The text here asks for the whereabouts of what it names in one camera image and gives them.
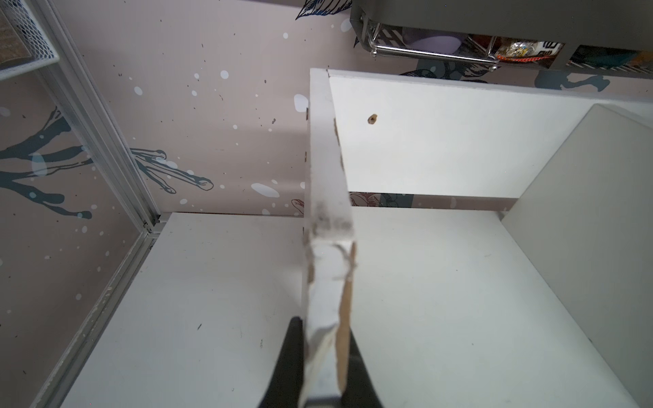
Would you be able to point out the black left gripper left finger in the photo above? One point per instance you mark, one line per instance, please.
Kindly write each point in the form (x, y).
(288, 375)

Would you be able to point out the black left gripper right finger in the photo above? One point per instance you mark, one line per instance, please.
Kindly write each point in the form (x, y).
(359, 392)

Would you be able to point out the white wooden bookshelf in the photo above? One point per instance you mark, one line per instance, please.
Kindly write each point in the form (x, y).
(488, 246)

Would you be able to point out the purple mug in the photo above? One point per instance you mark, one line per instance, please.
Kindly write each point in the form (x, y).
(432, 41)

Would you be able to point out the small snack packet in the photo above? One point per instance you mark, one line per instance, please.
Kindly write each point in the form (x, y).
(526, 51)

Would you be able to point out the green mug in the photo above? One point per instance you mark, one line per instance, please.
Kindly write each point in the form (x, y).
(604, 58)

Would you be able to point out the aluminium cage frame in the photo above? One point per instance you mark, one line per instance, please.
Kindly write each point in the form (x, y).
(71, 85)

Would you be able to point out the white wire wall rack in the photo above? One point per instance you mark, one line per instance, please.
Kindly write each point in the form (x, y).
(25, 46)

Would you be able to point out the black wall basket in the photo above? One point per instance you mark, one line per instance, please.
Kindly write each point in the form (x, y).
(623, 25)

